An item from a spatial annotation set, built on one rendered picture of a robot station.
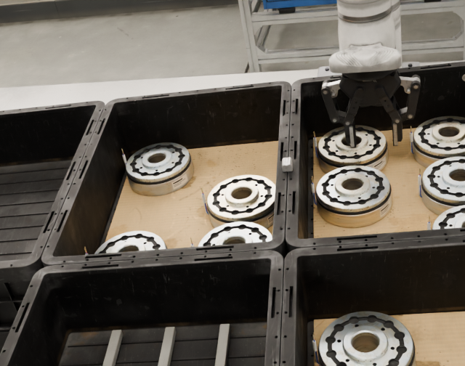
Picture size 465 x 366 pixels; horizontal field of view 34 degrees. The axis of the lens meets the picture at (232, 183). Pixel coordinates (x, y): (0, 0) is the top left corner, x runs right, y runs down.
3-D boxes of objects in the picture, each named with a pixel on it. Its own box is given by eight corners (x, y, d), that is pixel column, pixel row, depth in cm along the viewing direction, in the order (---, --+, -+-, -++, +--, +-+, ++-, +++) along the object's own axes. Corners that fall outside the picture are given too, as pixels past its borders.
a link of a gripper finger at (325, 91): (328, 78, 109) (345, 111, 112) (317, 82, 110) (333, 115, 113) (327, 87, 107) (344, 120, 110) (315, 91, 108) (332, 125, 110)
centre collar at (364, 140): (336, 135, 117) (336, 131, 117) (369, 133, 116) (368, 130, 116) (333, 153, 113) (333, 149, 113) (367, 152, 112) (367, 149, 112)
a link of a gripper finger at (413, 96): (413, 82, 104) (400, 118, 108) (426, 85, 104) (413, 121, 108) (413, 72, 106) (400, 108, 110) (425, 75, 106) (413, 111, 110)
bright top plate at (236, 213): (208, 182, 113) (208, 179, 113) (276, 173, 112) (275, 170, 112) (206, 225, 105) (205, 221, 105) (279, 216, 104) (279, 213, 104)
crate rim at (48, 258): (111, 111, 126) (107, 99, 124) (293, 92, 121) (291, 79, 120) (43, 280, 94) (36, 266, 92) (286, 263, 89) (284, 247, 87)
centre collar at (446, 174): (438, 170, 106) (438, 166, 106) (474, 165, 105) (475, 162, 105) (445, 191, 102) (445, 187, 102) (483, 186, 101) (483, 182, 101)
